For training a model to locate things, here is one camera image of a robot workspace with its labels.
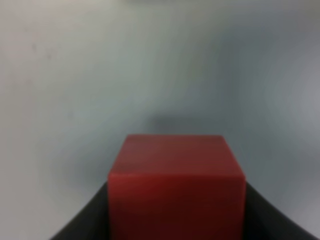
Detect red cube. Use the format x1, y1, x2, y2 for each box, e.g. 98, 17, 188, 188
107, 134, 246, 240

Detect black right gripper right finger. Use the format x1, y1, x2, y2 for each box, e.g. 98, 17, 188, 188
243, 183, 318, 240

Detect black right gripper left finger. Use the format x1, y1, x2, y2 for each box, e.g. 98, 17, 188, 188
52, 183, 110, 240

